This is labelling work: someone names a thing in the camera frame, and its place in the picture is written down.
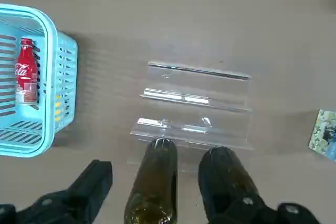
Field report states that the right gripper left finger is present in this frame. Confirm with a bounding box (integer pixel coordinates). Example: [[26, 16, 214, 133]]
[[0, 159, 114, 224]]

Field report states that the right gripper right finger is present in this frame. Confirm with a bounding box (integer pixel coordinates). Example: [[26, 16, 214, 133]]
[[208, 194, 320, 224]]

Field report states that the straight-shouldered dark wine bottle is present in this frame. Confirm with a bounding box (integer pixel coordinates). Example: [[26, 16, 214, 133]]
[[124, 137, 180, 224]]

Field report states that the clear acrylic stepped shelf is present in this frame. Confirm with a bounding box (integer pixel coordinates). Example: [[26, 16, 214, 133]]
[[127, 60, 254, 175]]

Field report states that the blue printed paper carton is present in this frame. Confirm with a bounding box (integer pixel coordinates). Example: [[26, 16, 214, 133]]
[[308, 109, 336, 162]]

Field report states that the yellow lemon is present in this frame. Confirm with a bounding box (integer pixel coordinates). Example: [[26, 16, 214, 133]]
[[54, 93, 66, 125]]

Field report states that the red cola bottle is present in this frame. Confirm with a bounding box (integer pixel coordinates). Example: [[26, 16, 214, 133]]
[[14, 37, 40, 106]]

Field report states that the light blue plastic basket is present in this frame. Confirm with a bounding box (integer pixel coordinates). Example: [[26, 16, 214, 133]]
[[0, 3, 79, 158]]

